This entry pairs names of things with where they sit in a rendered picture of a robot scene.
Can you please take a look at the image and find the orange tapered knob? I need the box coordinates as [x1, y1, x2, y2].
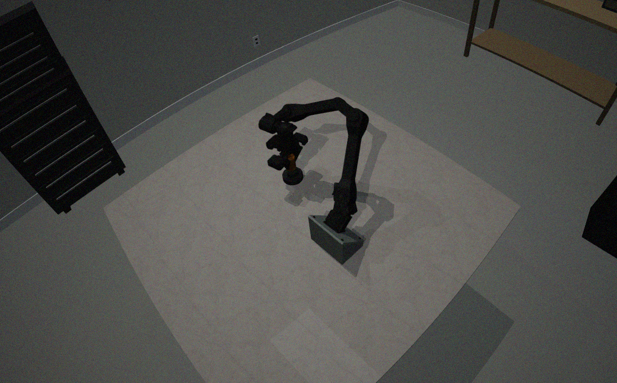
[287, 153, 296, 171]

